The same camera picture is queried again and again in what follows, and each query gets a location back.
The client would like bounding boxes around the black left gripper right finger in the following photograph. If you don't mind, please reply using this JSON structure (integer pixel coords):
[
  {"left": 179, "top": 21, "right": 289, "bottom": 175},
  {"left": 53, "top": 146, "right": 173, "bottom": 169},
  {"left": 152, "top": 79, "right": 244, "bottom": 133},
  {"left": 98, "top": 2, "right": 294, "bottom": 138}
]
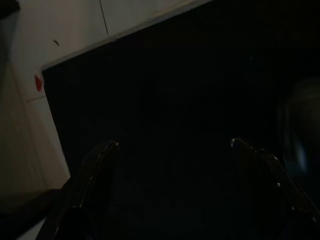
[{"left": 230, "top": 136, "right": 320, "bottom": 240}]

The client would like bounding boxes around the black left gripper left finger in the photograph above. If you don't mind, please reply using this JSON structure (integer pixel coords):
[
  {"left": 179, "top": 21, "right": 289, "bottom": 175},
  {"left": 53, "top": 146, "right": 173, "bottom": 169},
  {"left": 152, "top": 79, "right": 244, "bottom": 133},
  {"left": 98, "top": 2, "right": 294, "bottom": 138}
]
[{"left": 41, "top": 139, "right": 120, "bottom": 240}]

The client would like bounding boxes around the small red floor scrap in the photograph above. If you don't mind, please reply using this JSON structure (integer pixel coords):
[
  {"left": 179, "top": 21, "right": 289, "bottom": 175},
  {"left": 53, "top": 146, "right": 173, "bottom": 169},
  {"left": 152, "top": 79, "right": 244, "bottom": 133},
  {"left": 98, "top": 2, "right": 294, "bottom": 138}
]
[{"left": 33, "top": 74, "right": 44, "bottom": 92}]

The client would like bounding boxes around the large black flat mat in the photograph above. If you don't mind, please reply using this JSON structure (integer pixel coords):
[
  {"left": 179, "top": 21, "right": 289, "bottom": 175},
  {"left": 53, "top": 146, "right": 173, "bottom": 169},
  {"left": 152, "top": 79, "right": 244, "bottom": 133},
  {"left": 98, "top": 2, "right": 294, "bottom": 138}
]
[{"left": 41, "top": 0, "right": 320, "bottom": 240}]

